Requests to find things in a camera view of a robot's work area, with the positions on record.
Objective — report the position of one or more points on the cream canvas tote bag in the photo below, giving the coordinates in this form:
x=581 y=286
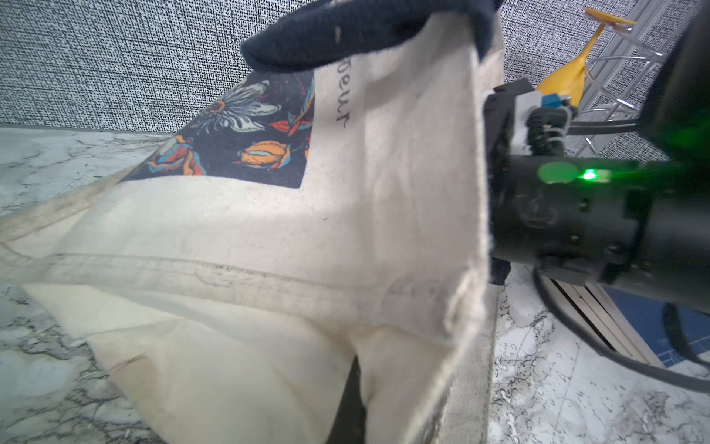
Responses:
x=332 y=204

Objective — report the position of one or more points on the yellow wine glass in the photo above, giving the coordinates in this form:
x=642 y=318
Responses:
x=569 y=80

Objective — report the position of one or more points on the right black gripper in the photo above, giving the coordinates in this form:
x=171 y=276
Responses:
x=576 y=219

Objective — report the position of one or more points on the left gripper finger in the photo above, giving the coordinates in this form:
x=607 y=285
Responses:
x=349 y=423

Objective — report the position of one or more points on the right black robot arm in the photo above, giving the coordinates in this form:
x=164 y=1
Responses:
x=672 y=262

